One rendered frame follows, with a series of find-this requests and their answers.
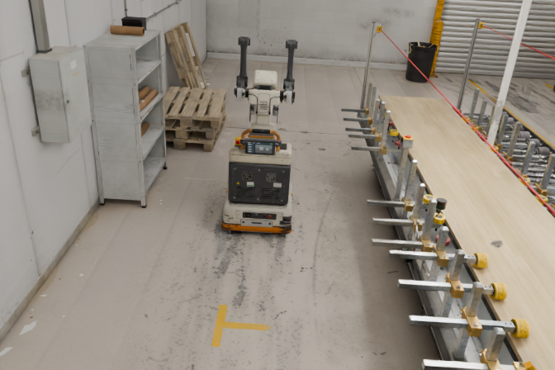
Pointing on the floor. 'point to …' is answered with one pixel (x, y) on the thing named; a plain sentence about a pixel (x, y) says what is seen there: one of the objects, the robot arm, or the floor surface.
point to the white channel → (517, 22)
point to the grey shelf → (125, 113)
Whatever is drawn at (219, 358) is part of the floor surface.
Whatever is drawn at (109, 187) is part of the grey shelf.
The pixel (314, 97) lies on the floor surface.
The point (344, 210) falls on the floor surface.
